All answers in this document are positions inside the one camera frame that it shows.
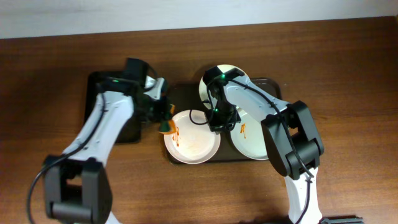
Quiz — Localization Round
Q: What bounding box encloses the orange green sponge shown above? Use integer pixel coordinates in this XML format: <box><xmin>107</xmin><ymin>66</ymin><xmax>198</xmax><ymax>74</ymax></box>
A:
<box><xmin>159</xmin><ymin>104</ymin><xmax>177</xmax><ymax>135</ymax></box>

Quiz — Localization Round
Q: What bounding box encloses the white plate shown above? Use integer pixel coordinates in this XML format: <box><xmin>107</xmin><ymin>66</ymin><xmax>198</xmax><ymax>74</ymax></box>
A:
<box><xmin>164</xmin><ymin>110</ymin><xmax>221</xmax><ymax>164</ymax></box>
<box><xmin>198</xmin><ymin>64</ymin><xmax>247</xmax><ymax>110</ymax></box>
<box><xmin>230</xmin><ymin>108</ymin><xmax>269</xmax><ymax>160</ymax></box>

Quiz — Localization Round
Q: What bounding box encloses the white plate back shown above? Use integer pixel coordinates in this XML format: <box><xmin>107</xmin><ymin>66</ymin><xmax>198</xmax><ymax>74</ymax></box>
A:
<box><xmin>198</xmin><ymin>64</ymin><xmax>247</xmax><ymax>110</ymax></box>

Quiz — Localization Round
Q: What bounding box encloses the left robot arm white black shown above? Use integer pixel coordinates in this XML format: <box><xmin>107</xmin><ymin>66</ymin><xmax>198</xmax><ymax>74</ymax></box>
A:
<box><xmin>40</xmin><ymin>75</ymin><xmax>174</xmax><ymax>223</ymax></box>

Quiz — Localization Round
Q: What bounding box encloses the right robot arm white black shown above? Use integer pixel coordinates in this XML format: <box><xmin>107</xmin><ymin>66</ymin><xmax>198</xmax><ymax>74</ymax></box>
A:
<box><xmin>202</xmin><ymin>66</ymin><xmax>324</xmax><ymax>223</ymax></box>

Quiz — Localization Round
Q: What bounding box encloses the large brown serving tray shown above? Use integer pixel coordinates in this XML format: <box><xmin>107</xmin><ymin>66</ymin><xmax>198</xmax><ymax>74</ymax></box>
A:
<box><xmin>164</xmin><ymin>77</ymin><xmax>284</xmax><ymax>165</ymax></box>

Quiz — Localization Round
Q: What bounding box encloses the small black tray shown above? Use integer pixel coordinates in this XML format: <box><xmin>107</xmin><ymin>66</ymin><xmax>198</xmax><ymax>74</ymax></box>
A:
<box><xmin>83</xmin><ymin>71</ymin><xmax>142</xmax><ymax>144</ymax></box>

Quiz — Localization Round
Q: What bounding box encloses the black base bracket right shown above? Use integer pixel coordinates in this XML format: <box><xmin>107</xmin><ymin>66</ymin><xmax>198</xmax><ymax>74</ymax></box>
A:
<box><xmin>319</xmin><ymin>217</ymin><xmax>364</xmax><ymax>224</ymax></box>

